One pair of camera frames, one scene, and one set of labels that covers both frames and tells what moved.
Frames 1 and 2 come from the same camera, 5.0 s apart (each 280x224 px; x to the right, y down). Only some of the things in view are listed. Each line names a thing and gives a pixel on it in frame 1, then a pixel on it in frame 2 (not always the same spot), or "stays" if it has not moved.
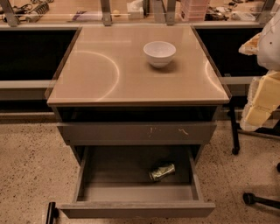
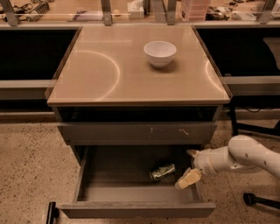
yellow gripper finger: (251, 45) → (193, 152)
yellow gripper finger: (262, 100) → (188, 178)
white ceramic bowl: (159, 53) stays
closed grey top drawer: (136, 133) stays
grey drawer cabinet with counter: (137, 94) stays
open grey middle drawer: (137, 182) stays
